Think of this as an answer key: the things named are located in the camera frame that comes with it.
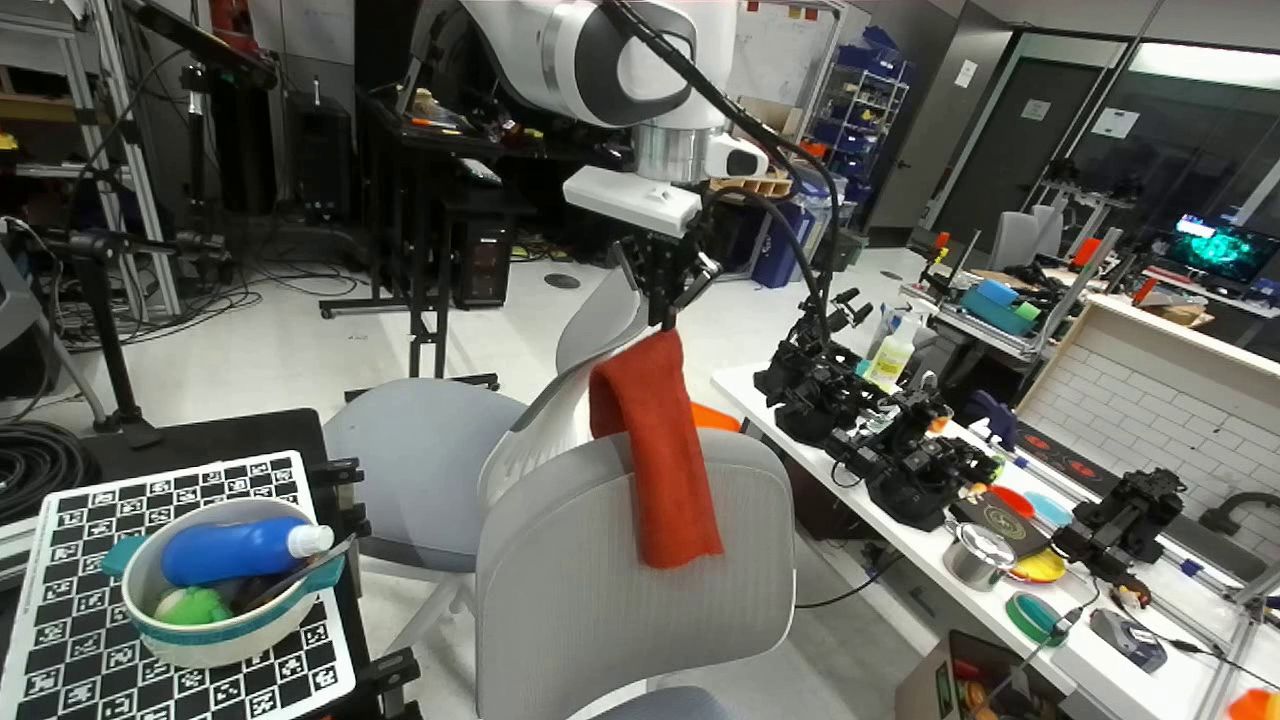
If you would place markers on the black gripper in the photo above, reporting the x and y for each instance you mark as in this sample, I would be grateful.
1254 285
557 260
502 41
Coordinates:
667 275

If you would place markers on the orange towel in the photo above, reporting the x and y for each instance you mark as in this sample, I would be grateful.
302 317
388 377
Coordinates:
646 403

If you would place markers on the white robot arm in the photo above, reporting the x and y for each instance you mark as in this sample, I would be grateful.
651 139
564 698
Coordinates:
653 71

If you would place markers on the far grey office chair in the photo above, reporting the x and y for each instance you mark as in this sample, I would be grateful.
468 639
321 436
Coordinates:
436 453

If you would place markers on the grey office chair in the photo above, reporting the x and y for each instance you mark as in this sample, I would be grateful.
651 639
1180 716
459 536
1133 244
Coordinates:
436 453
570 612

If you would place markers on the near grey office chair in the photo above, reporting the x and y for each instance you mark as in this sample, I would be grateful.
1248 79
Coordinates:
570 612

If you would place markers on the small metal cup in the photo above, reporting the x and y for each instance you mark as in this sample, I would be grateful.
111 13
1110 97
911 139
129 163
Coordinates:
978 558

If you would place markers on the white brick pattern box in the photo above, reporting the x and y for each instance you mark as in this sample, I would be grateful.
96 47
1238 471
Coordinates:
1133 390

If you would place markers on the blue white bottle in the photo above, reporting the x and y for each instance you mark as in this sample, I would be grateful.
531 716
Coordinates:
218 553

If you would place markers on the black clamp tool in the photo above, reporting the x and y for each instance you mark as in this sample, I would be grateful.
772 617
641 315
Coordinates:
1127 523

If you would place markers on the white teal bowl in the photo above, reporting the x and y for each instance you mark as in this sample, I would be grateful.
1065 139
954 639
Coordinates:
257 610

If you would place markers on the black tripod stand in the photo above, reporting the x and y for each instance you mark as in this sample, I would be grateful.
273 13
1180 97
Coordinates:
90 266

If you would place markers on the green ball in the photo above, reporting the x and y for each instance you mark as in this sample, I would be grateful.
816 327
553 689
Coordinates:
195 606

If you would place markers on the checkerboard calibration board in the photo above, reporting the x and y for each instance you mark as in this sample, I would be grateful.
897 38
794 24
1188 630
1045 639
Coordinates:
84 651

